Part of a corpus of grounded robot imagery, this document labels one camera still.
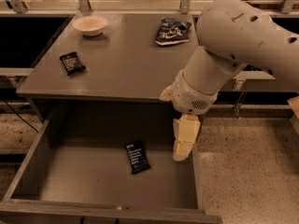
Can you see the dark blue rxbar wrapper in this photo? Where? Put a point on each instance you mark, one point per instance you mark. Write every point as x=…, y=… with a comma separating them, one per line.
x=137, y=157

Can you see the grey open top drawer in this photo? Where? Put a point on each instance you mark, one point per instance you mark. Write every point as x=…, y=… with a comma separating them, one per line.
x=90, y=181

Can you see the blue chip bag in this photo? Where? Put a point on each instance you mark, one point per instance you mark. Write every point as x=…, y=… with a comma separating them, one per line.
x=172, y=31

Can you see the black snack bar wrapper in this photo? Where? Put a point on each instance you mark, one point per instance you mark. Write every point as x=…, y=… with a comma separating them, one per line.
x=72, y=63

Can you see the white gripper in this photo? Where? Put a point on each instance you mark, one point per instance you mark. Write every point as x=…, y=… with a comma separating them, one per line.
x=191, y=97

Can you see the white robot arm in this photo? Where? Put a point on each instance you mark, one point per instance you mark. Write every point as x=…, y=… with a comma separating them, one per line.
x=232, y=34

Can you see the grey cabinet with counter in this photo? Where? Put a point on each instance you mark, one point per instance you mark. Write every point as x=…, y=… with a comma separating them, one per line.
x=117, y=96

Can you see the white ceramic bowl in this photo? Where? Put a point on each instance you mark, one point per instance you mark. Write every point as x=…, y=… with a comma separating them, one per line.
x=90, y=25

